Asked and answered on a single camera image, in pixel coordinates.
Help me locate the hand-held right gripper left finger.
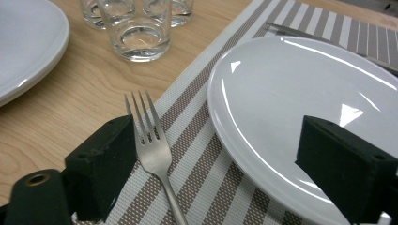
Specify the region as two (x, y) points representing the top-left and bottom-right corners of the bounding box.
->
(4, 114), (139, 225)

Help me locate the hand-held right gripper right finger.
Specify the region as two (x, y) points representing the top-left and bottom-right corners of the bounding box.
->
(294, 114), (398, 225)

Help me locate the steel fork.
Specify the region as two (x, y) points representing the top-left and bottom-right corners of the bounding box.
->
(124, 90), (190, 225)

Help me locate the white plate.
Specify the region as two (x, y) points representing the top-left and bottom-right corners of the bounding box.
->
(207, 35), (398, 225)
(0, 0), (70, 108)

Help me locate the clear drinking glass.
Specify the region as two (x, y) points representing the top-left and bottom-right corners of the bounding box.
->
(142, 0), (195, 28)
(98, 0), (173, 63)
(79, 0), (137, 31)

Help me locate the grey white striped placemat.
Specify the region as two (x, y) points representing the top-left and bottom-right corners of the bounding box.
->
(70, 0), (398, 225)

